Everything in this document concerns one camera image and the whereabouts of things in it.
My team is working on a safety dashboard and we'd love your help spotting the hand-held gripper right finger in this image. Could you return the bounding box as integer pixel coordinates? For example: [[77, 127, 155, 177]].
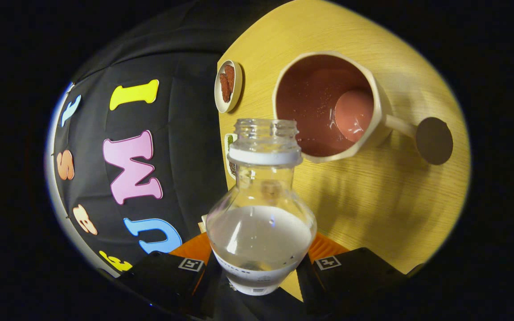
[[296, 233, 408, 319]]

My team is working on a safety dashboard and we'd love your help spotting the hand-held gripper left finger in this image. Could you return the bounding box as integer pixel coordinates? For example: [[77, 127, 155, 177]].
[[119, 232, 229, 319]]

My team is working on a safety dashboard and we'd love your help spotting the clear juice bottle white label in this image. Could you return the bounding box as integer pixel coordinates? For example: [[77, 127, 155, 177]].
[[206, 118, 317, 296]]

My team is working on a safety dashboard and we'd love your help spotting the beige cup with wooden handle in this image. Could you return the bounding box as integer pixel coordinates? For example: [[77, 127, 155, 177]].
[[272, 50, 454, 166]]

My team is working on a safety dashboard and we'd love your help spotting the wooden table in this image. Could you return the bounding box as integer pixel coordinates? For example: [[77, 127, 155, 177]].
[[217, 0, 471, 301]]

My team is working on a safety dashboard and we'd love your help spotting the white divided dish with grains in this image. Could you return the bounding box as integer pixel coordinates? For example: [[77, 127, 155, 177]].
[[224, 133, 238, 177]]

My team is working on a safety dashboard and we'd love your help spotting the white round plate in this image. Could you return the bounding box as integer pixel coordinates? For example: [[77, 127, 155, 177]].
[[214, 60, 243, 114]]

